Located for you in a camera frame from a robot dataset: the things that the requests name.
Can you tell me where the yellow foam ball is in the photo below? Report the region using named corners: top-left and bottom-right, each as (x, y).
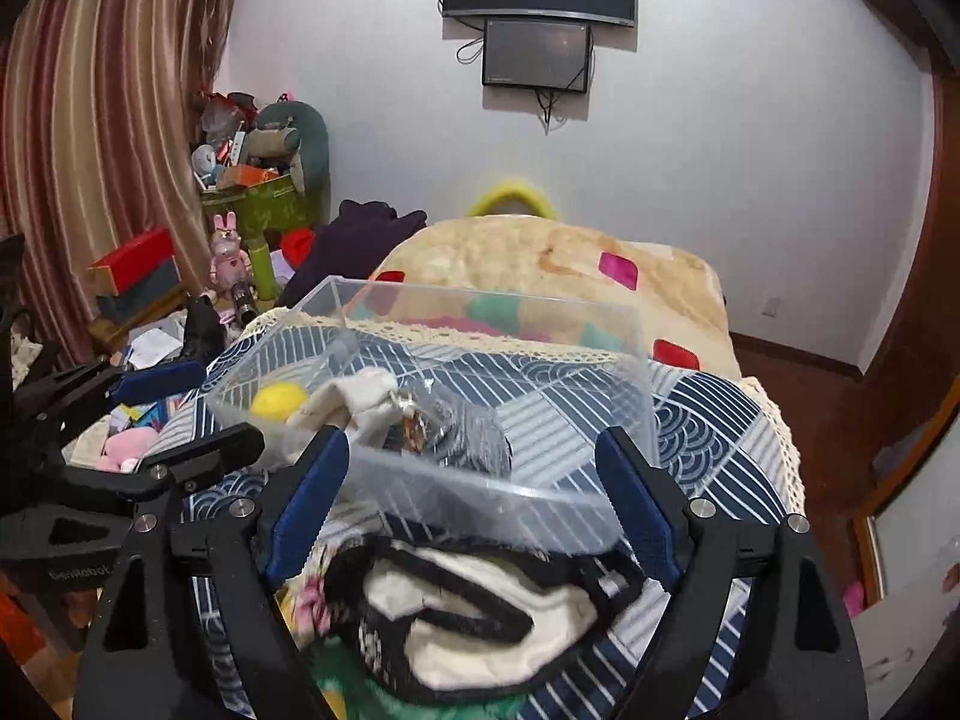
top-left (249, 380), bottom-right (309, 422)

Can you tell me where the bagged grey knit cloth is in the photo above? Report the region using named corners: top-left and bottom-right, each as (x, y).
top-left (384, 388), bottom-right (512, 479)

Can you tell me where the black white fabric bag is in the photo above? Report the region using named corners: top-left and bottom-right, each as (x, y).
top-left (322, 535), bottom-right (646, 706)

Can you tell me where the pink plush slipper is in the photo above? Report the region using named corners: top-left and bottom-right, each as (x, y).
top-left (94, 427), bottom-right (158, 473)

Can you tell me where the blue white patterned cover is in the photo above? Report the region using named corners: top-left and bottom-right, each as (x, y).
top-left (149, 314), bottom-right (804, 718)

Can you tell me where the white sock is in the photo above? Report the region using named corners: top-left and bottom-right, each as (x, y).
top-left (285, 367), bottom-right (402, 447)

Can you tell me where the red box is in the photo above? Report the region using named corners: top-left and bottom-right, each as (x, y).
top-left (88, 227), bottom-right (174, 296)

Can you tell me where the pink rabbit toy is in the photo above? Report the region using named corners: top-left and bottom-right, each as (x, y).
top-left (210, 211), bottom-right (252, 294)

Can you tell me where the clear plastic storage box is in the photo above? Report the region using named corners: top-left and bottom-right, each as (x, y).
top-left (206, 277), bottom-right (656, 553)

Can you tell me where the red plush item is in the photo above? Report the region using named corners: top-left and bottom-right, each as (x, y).
top-left (280, 227), bottom-right (316, 270)

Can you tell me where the brown wooden door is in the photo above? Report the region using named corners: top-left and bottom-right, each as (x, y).
top-left (734, 0), bottom-right (958, 582)

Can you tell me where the green cardboard box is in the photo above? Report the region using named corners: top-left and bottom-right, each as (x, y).
top-left (200, 176), bottom-right (329, 241)

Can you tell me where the beige patterned fleece blanket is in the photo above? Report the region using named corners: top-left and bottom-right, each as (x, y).
top-left (373, 215), bottom-right (742, 380)

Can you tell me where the dark purple cloth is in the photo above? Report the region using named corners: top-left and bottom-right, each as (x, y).
top-left (277, 200), bottom-right (428, 307)

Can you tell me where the grey green plush toy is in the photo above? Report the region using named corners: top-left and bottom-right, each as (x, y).
top-left (242, 101), bottom-right (329, 195)

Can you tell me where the white wardrobe door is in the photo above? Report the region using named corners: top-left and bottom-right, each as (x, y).
top-left (853, 426), bottom-right (958, 718)

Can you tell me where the striped red beige curtain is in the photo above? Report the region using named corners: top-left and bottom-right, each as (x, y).
top-left (2, 0), bottom-right (235, 364)

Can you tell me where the yellow fuzzy ring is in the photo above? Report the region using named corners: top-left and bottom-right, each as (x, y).
top-left (463, 175), bottom-right (562, 223)

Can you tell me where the small wall monitor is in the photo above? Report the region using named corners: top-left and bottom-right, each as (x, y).
top-left (482, 18), bottom-right (592, 94)

